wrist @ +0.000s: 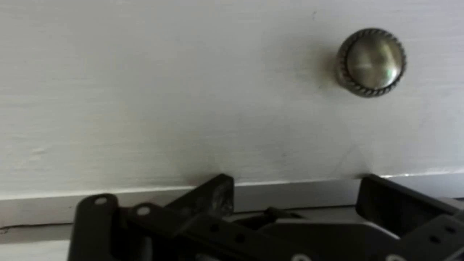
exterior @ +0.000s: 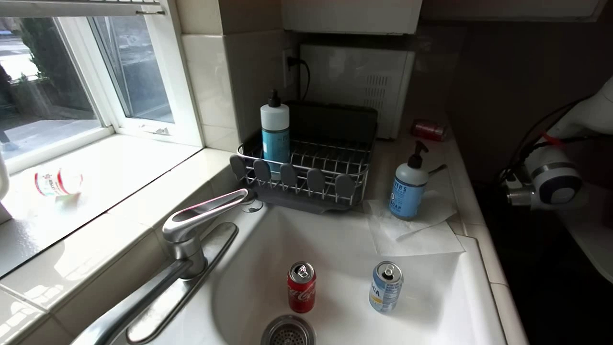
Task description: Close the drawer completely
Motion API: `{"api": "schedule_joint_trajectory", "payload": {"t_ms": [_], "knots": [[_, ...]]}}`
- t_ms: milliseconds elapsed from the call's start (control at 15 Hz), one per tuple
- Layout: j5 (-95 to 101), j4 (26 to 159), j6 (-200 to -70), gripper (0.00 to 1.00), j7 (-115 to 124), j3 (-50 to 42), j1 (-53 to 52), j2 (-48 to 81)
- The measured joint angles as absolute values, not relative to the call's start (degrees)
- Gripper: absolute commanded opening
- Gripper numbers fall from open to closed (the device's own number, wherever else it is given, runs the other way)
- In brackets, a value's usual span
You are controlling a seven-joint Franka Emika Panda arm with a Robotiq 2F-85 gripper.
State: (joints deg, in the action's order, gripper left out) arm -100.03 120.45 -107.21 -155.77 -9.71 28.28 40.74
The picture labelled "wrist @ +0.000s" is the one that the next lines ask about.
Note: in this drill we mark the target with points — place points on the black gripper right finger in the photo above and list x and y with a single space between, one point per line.
410 212

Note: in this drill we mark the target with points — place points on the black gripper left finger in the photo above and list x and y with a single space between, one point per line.
145 226

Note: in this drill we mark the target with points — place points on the brass drawer knob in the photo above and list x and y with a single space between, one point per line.
371 61

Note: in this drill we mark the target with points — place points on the white drawer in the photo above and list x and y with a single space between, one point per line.
168 96

